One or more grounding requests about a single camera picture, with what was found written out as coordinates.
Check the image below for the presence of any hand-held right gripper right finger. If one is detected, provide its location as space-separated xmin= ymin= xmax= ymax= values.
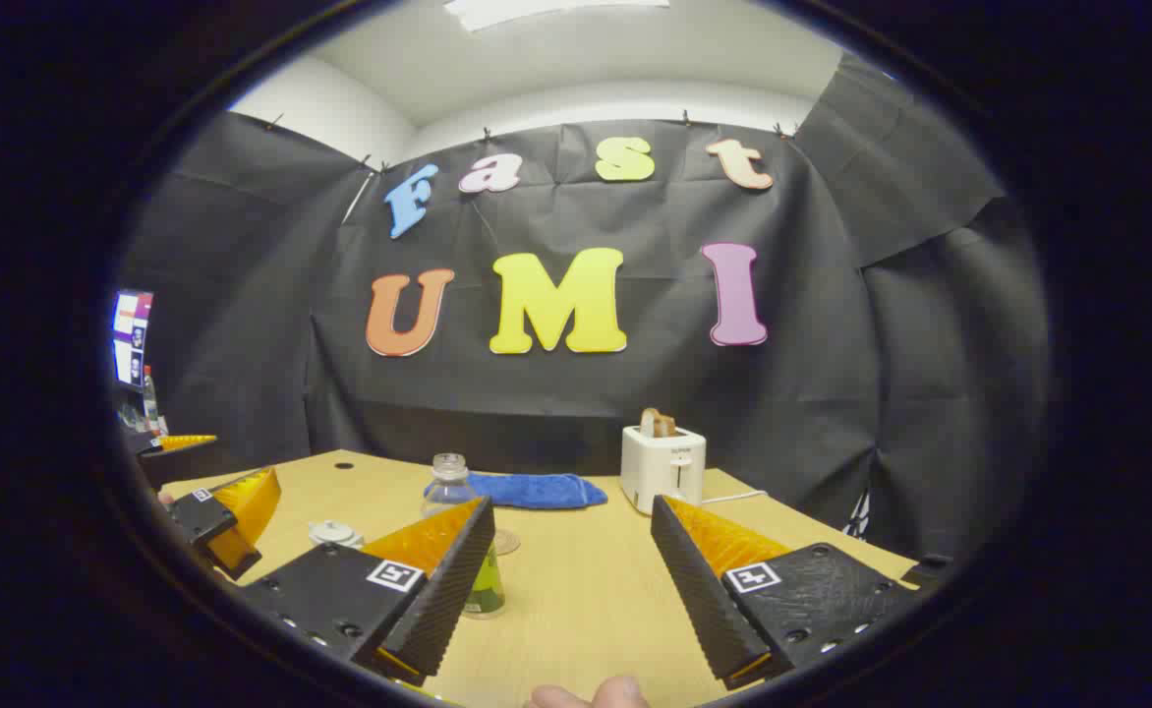
xmin=651 ymin=495 xmax=931 ymax=691

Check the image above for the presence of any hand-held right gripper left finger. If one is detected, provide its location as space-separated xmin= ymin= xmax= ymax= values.
xmin=239 ymin=497 xmax=496 ymax=686

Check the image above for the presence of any clear green-label water bottle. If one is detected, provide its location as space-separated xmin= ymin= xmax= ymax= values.
xmin=422 ymin=452 xmax=508 ymax=619

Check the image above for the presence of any white toaster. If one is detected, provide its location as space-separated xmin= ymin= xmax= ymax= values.
xmin=620 ymin=425 xmax=707 ymax=516

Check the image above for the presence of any computer monitor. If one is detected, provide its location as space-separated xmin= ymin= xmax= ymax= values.
xmin=112 ymin=289 xmax=154 ymax=389

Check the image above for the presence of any blue towel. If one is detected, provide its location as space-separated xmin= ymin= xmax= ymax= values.
xmin=426 ymin=472 xmax=608 ymax=510

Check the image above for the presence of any black backdrop cloth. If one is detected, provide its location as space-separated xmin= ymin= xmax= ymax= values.
xmin=119 ymin=54 xmax=1054 ymax=566

